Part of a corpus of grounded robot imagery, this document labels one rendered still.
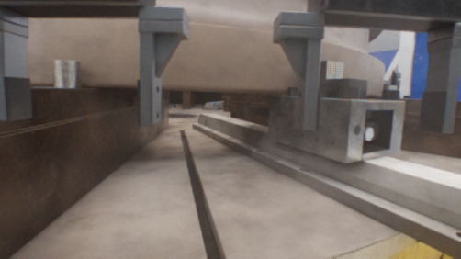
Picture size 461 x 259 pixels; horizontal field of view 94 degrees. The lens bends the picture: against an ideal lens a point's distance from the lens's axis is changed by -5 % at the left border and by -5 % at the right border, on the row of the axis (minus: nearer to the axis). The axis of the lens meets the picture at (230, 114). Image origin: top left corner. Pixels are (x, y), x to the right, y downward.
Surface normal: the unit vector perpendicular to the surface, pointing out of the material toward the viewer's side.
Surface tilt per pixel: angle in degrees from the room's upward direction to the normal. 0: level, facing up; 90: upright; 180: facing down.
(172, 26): 90
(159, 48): 90
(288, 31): 90
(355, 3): 90
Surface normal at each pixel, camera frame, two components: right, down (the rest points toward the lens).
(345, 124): -0.89, 0.02
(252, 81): 0.33, 0.11
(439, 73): -1.00, -0.03
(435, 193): -0.83, -0.30
